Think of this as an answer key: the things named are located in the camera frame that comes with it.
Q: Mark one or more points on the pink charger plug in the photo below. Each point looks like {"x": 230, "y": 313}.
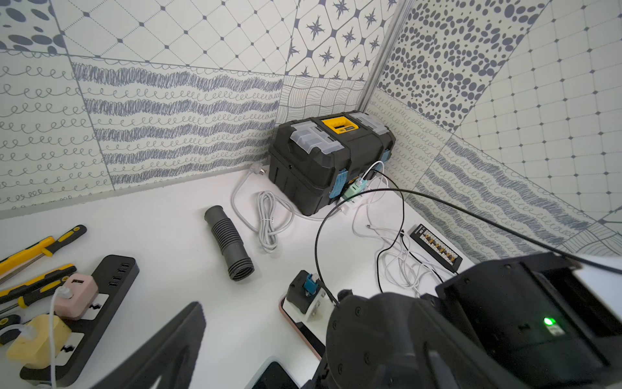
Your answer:
{"x": 75, "y": 296}

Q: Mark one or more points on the green white power strip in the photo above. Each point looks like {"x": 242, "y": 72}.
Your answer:
{"x": 350, "y": 201}

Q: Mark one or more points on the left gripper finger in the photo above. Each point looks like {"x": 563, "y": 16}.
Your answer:
{"x": 168, "y": 359}

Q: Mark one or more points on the black power strip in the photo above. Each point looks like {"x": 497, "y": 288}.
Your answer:
{"x": 114, "y": 277}

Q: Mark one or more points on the yellow charger plug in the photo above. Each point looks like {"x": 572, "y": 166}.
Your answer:
{"x": 34, "y": 349}

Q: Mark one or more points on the black yellow toolbox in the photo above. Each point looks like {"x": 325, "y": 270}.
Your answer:
{"x": 313, "y": 161}

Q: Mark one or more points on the black phone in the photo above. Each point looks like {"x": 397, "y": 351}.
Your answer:
{"x": 272, "y": 375}

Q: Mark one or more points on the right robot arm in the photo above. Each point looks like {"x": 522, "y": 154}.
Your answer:
{"x": 526, "y": 322}

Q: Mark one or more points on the yellow black pliers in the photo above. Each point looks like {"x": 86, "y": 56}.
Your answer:
{"x": 47, "y": 247}

